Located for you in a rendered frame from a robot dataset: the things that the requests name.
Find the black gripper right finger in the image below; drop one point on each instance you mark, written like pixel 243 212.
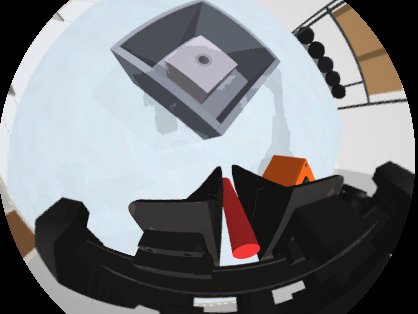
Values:
pixel 269 205

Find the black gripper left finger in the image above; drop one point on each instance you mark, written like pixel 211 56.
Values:
pixel 199 213

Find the red peg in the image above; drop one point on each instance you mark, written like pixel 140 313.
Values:
pixel 244 243

